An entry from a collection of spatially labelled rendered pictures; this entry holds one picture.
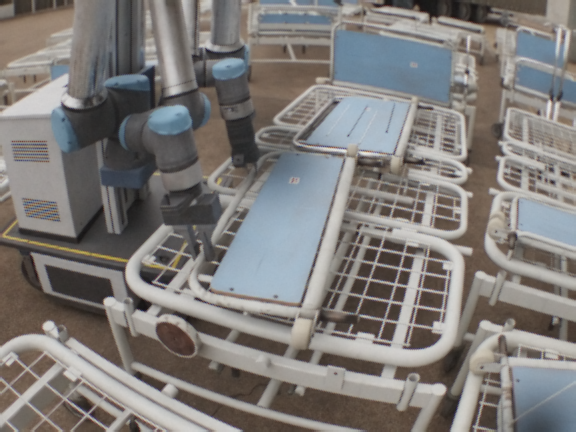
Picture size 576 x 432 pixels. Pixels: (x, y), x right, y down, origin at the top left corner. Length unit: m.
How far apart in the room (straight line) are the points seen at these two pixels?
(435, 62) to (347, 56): 0.52
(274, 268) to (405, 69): 1.90
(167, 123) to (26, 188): 0.98
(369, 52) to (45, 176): 1.89
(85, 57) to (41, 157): 0.58
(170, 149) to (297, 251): 0.37
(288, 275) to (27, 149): 1.09
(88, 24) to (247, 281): 0.74
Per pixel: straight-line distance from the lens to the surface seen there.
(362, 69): 2.83
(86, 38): 1.24
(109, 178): 1.52
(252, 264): 1.10
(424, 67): 2.78
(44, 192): 1.80
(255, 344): 1.79
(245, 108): 1.37
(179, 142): 1.00
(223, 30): 1.79
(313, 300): 1.00
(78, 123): 1.34
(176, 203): 1.01
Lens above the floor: 1.28
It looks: 31 degrees down
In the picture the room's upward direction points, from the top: 2 degrees clockwise
